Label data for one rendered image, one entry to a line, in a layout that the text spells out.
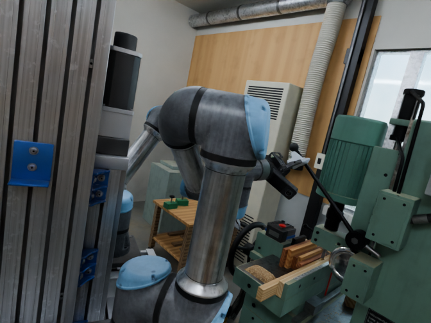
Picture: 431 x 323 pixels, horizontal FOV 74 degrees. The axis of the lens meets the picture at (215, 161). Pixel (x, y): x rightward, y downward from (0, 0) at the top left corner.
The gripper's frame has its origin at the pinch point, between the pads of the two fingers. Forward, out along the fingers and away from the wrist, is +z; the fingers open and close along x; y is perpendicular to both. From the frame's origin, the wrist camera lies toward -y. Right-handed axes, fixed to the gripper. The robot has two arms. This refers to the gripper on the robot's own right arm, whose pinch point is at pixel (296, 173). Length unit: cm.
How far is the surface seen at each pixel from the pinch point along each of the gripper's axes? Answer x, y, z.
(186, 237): 131, 39, 47
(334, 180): -8.1, -9.8, 4.2
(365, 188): -14.4, -17.9, 5.5
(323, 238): 11.0, -23.0, 8.6
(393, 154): -27.8, -14.5, 5.8
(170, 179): 162, 120, 84
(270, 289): 18.7, -30.2, -23.9
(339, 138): -19.1, 0.5, 4.3
